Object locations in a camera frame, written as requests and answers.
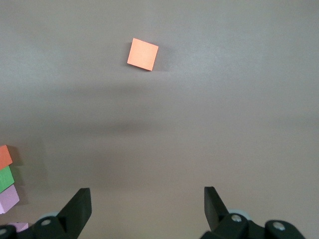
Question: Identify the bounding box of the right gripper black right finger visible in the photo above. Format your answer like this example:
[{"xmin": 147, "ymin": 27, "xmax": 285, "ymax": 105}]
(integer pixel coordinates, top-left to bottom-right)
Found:
[{"xmin": 199, "ymin": 186, "xmax": 252, "ymax": 239}]

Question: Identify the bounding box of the pink foam cube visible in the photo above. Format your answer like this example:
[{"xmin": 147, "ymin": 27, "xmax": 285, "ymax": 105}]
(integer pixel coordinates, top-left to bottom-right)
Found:
[
  {"xmin": 0, "ymin": 184, "xmax": 20, "ymax": 215},
  {"xmin": 8, "ymin": 222, "xmax": 29, "ymax": 233}
]

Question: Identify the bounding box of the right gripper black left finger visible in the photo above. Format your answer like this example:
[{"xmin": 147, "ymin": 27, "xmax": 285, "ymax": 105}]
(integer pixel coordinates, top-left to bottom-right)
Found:
[{"xmin": 32, "ymin": 188, "xmax": 92, "ymax": 239}]

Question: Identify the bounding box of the orange foam cube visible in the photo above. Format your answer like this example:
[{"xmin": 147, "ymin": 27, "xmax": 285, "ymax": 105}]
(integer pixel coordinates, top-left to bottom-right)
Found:
[
  {"xmin": 0, "ymin": 145, "xmax": 13, "ymax": 170},
  {"xmin": 127, "ymin": 37, "xmax": 160, "ymax": 72}
]

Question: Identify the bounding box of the brown table cover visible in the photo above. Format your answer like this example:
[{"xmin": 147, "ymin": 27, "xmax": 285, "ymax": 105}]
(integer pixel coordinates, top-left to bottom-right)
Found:
[{"xmin": 0, "ymin": 0, "xmax": 319, "ymax": 239}]

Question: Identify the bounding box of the green foam cube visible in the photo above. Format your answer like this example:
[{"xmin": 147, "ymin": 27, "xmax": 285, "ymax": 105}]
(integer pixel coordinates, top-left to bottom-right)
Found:
[{"xmin": 0, "ymin": 165, "xmax": 15, "ymax": 194}]

